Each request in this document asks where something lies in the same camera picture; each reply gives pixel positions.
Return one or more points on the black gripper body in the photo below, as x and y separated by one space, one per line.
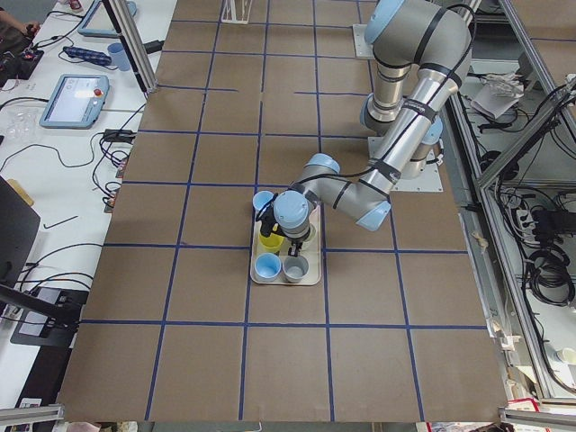
294 247

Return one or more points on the black power adapter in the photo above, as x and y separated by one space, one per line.
119 136

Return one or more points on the blue power strip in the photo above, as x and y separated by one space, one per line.
90 56

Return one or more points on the blue cup on desk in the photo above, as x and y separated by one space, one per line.
119 56

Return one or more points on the teach pendant near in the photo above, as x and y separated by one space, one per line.
76 102

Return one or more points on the yellow plastic cup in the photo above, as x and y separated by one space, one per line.
272 244

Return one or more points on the aluminium frame post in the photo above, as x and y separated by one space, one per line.
127 31

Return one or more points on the crumpled white paper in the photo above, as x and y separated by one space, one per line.
499 93

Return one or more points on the light blue cup far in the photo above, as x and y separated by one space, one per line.
267 267

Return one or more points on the white wire cup rack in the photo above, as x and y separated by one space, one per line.
236 11

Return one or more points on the black allen key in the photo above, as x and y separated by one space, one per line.
58 223

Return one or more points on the light blue cup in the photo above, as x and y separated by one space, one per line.
261 199
267 267

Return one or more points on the light blue cup near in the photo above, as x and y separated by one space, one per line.
261 199

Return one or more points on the cream plastic tray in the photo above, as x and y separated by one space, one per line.
310 270

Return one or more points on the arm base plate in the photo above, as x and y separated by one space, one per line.
420 176
363 50

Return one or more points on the grey plastic cup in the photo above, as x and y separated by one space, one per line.
295 268

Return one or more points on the teach pendant far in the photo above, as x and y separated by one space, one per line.
97 23

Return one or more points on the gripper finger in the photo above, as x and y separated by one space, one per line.
295 249

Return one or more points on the teach pendant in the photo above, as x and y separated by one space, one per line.
76 102
97 23

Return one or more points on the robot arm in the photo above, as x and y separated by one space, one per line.
423 52

